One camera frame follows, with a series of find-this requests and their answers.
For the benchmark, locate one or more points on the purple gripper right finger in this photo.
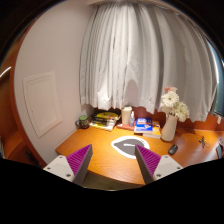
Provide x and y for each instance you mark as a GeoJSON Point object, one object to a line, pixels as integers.
{"type": "Point", "coordinates": [154, 167]}

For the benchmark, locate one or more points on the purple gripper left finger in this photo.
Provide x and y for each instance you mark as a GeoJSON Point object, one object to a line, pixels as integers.
{"type": "Point", "coordinates": [72, 167]}

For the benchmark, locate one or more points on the black computer mouse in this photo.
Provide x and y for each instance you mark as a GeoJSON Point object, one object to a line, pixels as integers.
{"type": "Point", "coordinates": [172, 150]}

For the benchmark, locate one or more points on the yellow book under blue book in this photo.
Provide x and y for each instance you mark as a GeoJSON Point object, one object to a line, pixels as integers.
{"type": "Point", "coordinates": [155, 132]}

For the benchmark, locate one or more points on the white ceramic vase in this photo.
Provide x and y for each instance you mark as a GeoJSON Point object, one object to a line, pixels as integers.
{"type": "Point", "coordinates": [169, 128]}

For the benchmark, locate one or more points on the blue white book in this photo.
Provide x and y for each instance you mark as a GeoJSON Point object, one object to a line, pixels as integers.
{"type": "Point", "coordinates": [143, 125]}

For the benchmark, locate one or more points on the dark green mug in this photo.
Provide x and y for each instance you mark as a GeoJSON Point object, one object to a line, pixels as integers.
{"type": "Point", "coordinates": [83, 122]}

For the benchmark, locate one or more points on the red flat tray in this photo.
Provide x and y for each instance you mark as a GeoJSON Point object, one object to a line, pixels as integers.
{"type": "Point", "coordinates": [125, 127]}

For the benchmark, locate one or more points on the small clear sanitizer bottle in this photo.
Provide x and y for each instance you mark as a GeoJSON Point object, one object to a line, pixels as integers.
{"type": "Point", "coordinates": [132, 119]}

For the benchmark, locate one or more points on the stack of yellow black magazines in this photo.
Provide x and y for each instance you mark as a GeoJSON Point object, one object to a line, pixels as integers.
{"type": "Point", "coordinates": [105, 120]}

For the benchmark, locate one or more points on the beige cylindrical container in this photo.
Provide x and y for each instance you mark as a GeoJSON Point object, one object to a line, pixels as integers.
{"type": "Point", "coordinates": [125, 115]}

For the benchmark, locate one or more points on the small black clip object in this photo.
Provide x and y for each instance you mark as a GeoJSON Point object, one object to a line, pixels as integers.
{"type": "Point", "coordinates": [202, 141]}

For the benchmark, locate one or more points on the white pink flower bouquet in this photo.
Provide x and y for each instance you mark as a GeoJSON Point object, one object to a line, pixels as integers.
{"type": "Point", "coordinates": [170, 104]}

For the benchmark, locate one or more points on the white curtain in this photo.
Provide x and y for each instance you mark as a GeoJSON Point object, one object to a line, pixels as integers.
{"type": "Point", "coordinates": [132, 51]}

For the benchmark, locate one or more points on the white wall access panel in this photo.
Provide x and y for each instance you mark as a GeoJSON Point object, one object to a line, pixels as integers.
{"type": "Point", "coordinates": [42, 102]}

